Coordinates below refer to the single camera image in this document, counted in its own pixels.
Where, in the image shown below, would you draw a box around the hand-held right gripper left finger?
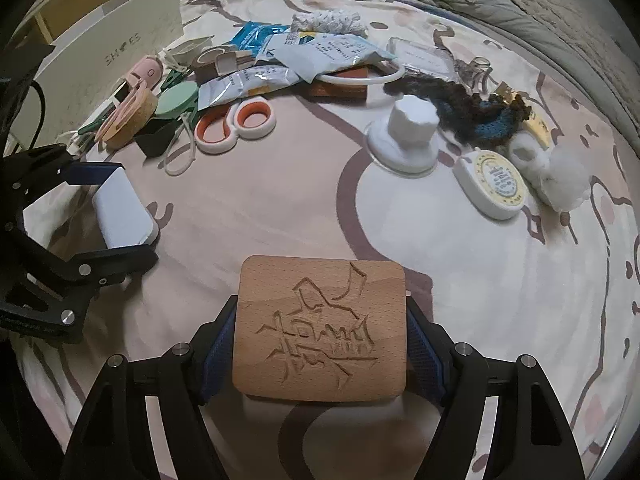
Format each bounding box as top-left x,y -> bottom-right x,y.
60,295 -> 241,480

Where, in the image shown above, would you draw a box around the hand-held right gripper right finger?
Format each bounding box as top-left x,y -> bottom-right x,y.
404,295 -> 586,480

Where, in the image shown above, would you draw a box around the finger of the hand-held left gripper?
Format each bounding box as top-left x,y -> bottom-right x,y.
0,144 -> 127,221
0,220 -> 160,345

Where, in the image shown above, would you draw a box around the white plastic case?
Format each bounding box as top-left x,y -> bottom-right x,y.
91,167 -> 161,248

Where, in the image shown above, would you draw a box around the white storage box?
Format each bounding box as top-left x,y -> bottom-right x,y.
10,0 -> 185,146

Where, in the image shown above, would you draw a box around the carved wooden board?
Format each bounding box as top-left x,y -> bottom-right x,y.
231,255 -> 408,403

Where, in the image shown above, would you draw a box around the small black box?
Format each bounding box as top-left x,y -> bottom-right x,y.
136,119 -> 177,158

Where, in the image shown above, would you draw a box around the wooden headboard shelf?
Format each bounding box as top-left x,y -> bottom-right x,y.
22,0 -> 108,46

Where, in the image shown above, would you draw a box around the green plastic clip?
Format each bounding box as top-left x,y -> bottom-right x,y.
161,69 -> 190,92

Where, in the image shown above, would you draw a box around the orange and white scissors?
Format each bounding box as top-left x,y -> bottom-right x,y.
194,98 -> 277,155

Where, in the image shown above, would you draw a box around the beige tape roll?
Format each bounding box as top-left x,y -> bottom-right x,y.
192,48 -> 223,80

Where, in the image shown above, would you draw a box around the white plastic tray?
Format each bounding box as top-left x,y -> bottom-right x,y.
162,36 -> 213,68

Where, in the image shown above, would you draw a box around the printed blanket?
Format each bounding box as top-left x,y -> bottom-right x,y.
10,0 -> 640,480

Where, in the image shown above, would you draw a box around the silver white packet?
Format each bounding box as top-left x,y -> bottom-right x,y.
198,66 -> 301,111

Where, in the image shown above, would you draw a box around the white yellow tape measure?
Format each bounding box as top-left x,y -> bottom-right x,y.
452,147 -> 528,221

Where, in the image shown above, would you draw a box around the blue packet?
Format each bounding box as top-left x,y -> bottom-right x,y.
232,21 -> 291,63

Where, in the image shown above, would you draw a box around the white plastic knob stand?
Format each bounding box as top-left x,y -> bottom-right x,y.
363,94 -> 443,177

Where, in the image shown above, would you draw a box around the white fluffy pompom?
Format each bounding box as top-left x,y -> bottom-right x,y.
540,152 -> 590,211

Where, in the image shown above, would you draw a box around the dark crochet piece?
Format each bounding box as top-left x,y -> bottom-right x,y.
385,77 -> 536,143

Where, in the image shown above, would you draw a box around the brown leather piece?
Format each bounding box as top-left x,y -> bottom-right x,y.
307,62 -> 371,103

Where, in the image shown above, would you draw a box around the pile of small packets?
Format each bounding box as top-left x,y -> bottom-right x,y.
272,32 -> 396,83

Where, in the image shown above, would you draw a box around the gold foil wrapper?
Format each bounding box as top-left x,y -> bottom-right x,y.
495,82 -> 531,111

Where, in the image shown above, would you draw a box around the clear acrylic tag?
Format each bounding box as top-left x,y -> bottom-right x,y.
387,37 -> 458,83

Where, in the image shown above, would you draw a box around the white cord loop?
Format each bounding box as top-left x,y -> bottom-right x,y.
164,114 -> 202,177

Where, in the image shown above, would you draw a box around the white knit ring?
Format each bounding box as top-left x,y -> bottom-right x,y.
507,136 -> 551,186

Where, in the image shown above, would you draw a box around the white plastic ring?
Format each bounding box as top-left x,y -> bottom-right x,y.
312,57 -> 403,86

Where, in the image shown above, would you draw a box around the white knit rope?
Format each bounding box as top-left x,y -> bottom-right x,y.
291,7 -> 371,38

